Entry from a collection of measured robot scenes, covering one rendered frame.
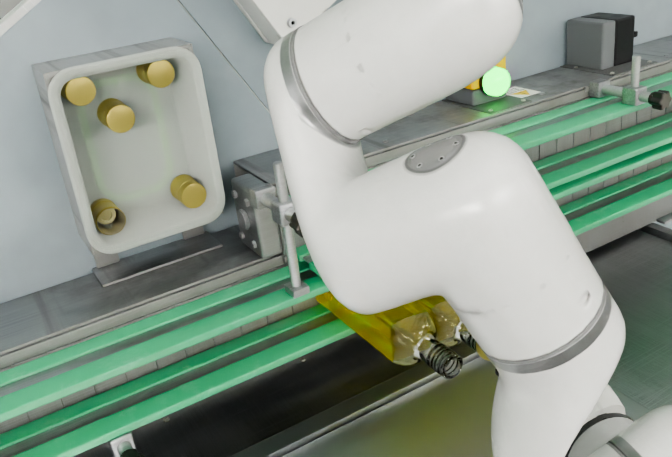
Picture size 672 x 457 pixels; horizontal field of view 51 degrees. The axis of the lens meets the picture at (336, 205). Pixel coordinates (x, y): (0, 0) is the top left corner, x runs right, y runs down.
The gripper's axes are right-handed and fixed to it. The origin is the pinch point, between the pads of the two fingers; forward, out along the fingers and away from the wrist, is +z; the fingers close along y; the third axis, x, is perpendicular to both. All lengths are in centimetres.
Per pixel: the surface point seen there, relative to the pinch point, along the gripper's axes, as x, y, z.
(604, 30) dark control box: -43, 21, 47
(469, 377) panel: -0.9, -13.4, 14.2
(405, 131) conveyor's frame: -2.7, 14.5, 35.6
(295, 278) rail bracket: 19.4, 5.9, 17.1
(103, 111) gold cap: 37, 27, 30
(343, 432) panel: 17.7, -13.1, 10.8
